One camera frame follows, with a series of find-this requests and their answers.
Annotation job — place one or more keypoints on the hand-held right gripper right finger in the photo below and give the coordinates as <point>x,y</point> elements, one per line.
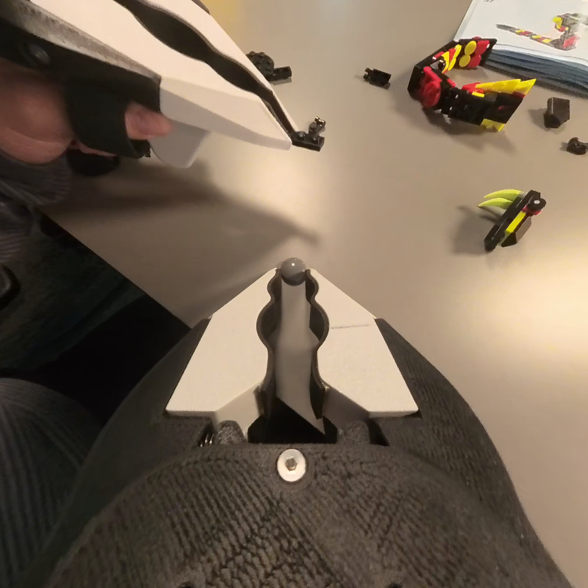
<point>367,367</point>

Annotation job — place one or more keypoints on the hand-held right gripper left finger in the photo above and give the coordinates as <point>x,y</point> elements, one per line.
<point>216,367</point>

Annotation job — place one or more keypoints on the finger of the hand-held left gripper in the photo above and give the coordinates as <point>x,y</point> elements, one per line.
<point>243,64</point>
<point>220,110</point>

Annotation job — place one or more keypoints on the black studded toy brick plate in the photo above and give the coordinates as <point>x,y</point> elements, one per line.
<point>310,140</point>

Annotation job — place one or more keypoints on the grey ball toy brick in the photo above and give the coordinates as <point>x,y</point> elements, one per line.
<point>293,268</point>

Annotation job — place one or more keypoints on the black toy brick green claws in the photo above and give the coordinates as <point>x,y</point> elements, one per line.
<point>519,225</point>

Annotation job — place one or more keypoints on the red yellow toy brick arm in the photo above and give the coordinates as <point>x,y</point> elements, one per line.
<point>459,105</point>

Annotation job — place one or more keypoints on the person's left forearm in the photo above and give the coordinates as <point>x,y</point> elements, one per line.
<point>27,183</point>

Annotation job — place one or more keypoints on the person's left hand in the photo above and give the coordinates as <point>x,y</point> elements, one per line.
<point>32,119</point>

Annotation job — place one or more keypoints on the grey black toy brick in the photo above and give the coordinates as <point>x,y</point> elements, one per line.
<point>376,78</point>

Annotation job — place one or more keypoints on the person's grey sweater torso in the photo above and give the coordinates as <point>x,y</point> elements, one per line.
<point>36,459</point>

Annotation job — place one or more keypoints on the open instruction booklet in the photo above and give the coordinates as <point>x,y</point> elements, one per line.
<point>487,23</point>

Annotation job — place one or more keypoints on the small black round toy brick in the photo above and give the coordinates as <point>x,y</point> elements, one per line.
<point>576,146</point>

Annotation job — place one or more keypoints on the black toy brick wedge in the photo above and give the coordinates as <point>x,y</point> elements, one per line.
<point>556,112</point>

